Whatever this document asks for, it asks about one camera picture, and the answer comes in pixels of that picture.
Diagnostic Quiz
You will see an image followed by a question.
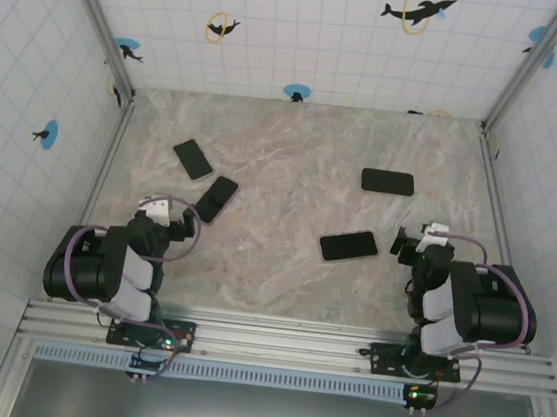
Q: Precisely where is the penguin blue circle sticker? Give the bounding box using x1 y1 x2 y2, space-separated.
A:
282 81 313 105

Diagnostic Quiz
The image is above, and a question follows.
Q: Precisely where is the aluminium table side rail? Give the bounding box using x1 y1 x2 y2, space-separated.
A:
466 125 528 269
74 93 139 232

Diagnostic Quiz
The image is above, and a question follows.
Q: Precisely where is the black phone case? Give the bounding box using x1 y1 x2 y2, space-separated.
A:
359 167 417 198

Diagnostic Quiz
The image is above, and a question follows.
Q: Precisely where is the whale dolphin ring sticker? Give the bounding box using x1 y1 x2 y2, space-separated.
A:
377 0 458 41

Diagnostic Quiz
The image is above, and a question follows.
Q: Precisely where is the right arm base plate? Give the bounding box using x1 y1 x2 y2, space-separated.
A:
367 340 465 385

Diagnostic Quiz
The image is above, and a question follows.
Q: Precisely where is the fish blue circle sticker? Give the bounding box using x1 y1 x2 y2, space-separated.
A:
30 116 62 152

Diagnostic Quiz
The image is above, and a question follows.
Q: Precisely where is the smartphone in purple case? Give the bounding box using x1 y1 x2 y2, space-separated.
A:
190 173 241 230

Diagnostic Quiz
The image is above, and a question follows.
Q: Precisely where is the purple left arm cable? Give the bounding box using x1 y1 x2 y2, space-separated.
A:
49 185 206 385

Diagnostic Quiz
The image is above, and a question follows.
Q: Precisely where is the aluminium corner post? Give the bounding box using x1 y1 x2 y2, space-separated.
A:
480 0 557 146
39 0 150 108

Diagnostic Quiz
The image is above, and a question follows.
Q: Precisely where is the small dolphin ring sticker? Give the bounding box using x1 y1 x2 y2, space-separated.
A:
204 8 243 47

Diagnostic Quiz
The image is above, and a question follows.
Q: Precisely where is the black smartphone pale rim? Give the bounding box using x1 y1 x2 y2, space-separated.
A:
316 224 381 269

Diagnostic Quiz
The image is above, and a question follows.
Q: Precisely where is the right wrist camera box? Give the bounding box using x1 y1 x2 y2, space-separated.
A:
416 221 459 258

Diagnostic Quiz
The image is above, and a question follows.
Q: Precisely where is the dark smartphone silver frame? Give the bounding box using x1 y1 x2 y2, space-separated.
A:
169 136 218 184

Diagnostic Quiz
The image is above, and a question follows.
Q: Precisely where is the aluminium front rail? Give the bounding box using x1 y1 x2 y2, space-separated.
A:
15 284 557 400

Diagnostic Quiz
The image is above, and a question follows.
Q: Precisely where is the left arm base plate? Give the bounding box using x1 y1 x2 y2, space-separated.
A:
105 311 199 356

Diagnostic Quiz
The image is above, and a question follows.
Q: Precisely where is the white slotted cable duct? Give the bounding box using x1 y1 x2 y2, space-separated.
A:
32 340 414 405

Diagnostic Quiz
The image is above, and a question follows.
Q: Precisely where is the blue patch wall sticker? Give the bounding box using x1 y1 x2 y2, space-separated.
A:
520 23 557 70

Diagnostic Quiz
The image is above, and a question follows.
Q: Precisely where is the shark blue circle sticker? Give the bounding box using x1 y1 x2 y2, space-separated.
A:
112 36 147 64

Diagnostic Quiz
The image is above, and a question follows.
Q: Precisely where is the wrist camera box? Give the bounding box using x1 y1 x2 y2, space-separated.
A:
416 221 459 258
135 193 176 229

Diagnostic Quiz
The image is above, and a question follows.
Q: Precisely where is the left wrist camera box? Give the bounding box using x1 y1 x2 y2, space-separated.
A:
135 193 176 229

